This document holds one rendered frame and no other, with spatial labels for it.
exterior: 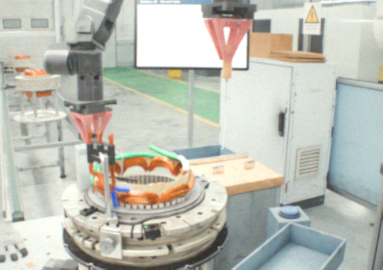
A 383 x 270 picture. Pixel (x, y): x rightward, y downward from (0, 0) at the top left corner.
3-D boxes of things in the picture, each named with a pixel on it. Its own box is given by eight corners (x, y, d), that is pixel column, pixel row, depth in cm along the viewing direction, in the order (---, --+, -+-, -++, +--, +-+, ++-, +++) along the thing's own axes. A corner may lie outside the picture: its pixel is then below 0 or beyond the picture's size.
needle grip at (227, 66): (220, 78, 70) (221, 44, 69) (226, 77, 72) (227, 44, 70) (228, 78, 69) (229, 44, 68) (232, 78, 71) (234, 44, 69)
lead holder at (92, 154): (86, 162, 64) (85, 142, 63) (109, 158, 66) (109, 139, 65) (92, 169, 61) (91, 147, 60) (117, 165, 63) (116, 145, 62)
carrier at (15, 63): (1, 85, 457) (-2, 60, 450) (22, 81, 493) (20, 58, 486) (25, 86, 445) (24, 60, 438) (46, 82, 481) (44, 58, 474)
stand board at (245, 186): (180, 169, 105) (180, 161, 104) (241, 160, 112) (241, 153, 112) (215, 197, 87) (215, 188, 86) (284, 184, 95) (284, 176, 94)
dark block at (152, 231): (143, 233, 64) (142, 221, 63) (158, 231, 64) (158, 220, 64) (145, 239, 62) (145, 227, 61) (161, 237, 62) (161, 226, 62)
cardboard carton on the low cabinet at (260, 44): (292, 58, 342) (294, 33, 337) (269, 58, 326) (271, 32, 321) (260, 55, 373) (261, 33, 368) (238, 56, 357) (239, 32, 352)
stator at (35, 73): (25, 94, 287) (23, 68, 282) (55, 93, 293) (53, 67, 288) (21, 99, 267) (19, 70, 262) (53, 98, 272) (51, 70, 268)
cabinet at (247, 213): (180, 255, 111) (181, 170, 105) (236, 241, 118) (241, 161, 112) (211, 293, 93) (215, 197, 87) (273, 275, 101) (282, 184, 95)
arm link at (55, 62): (92, 14, 79) (107, 27, 88) (44, 16, 81) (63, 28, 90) (86, 70, 78) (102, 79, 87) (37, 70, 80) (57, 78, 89)
